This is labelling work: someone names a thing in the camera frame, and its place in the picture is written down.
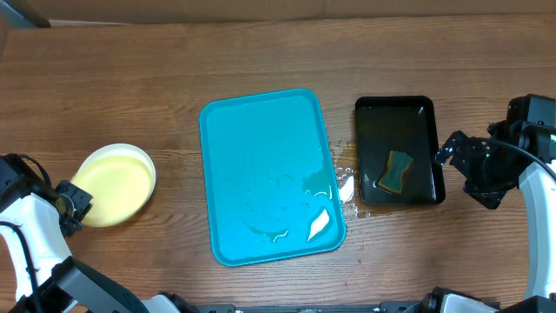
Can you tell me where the green rimmed plate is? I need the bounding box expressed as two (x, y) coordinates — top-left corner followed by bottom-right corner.
(71, 143), (156, 228)

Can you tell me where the yellow green sponge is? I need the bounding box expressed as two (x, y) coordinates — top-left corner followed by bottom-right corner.
(377, 150), (413, 194)

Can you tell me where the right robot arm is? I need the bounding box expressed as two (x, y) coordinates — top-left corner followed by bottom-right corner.
(435, 94), (555, 312)

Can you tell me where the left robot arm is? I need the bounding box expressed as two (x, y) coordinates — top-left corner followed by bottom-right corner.
(1, 154), (193, 313)

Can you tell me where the black water tray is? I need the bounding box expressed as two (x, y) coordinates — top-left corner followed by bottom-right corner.
(355, 96), (446, 205)

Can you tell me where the blue plastic tray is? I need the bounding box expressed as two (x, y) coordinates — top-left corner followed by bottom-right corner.
(199, 88), (347, 267)

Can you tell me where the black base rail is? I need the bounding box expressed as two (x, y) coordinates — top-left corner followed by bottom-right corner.
(195, 301), (421, 313)

